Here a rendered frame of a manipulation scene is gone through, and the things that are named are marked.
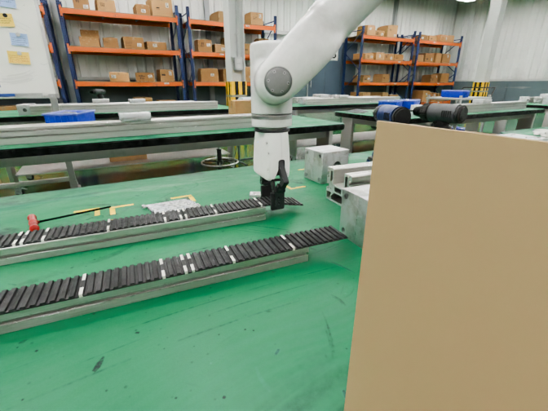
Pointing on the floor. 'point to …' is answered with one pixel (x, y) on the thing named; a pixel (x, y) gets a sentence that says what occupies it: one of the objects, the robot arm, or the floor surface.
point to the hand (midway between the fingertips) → (271, 197)
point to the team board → (27, 66)
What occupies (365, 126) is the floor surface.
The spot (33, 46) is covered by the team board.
